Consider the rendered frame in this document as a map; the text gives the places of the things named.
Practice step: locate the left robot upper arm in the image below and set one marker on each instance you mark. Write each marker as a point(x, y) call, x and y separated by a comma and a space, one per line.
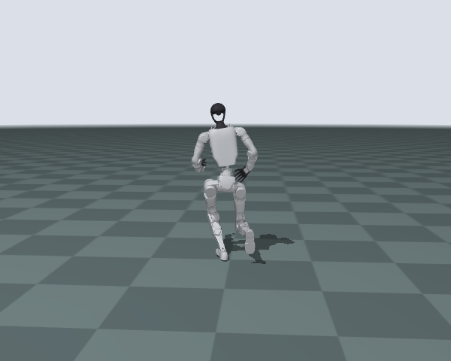
point(203, 138)

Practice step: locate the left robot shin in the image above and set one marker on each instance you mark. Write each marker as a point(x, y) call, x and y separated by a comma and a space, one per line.
point(217, 232)

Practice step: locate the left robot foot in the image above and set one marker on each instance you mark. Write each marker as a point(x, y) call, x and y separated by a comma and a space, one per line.
point(223, 255)

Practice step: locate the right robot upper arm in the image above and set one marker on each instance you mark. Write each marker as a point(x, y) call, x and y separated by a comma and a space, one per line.
point(241, 132)

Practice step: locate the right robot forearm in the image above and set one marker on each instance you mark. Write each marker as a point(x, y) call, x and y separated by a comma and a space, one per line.
point(250, 164)

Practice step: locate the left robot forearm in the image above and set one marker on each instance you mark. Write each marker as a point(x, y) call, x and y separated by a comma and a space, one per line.
point(198, 168)

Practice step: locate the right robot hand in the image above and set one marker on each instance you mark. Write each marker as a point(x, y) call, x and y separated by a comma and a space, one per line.
point(241, 172)

